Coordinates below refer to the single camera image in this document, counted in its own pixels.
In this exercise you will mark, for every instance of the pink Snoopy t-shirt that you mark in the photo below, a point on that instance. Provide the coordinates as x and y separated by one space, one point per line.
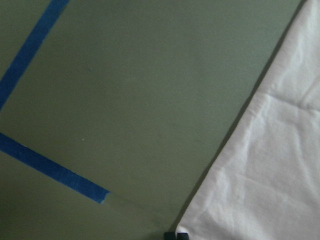
265 183

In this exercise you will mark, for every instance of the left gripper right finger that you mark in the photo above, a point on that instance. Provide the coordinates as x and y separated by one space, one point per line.
182 236

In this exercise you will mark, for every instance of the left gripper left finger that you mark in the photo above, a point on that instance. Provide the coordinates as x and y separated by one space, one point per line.
169 235

